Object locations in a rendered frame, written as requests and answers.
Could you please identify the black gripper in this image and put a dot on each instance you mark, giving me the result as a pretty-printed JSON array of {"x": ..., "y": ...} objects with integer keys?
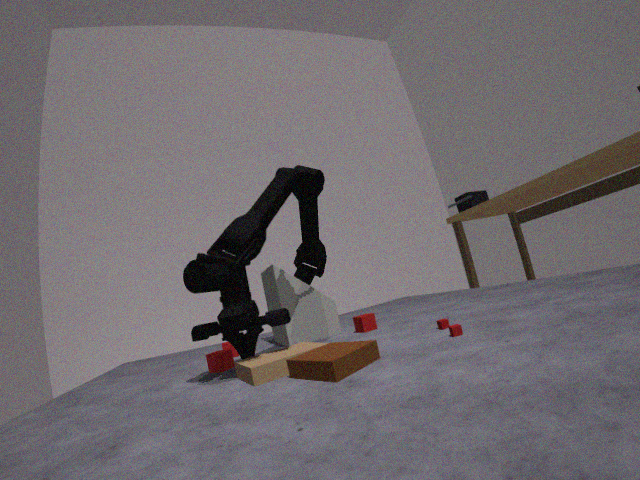
[{"x": 237, "y": 339}]

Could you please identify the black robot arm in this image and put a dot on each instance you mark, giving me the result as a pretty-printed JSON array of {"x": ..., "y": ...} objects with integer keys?
[{"x": 245, "y": 236}]

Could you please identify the brown square block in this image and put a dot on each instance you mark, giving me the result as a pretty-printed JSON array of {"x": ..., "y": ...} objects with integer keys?
[{"x": 334, "y": 361}]

